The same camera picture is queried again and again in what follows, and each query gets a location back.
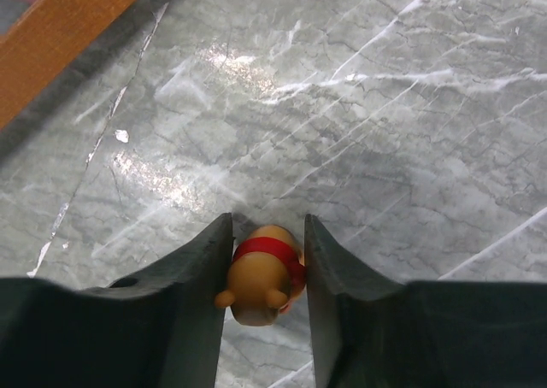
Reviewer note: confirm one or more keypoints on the orange bear toy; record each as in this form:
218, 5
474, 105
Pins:
266, 276

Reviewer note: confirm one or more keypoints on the orange wooden tiered shelf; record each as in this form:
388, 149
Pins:
43, 41

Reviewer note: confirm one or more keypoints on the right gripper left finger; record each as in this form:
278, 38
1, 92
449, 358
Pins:
157, 327

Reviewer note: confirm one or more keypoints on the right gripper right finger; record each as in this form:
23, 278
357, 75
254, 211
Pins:
370, 331

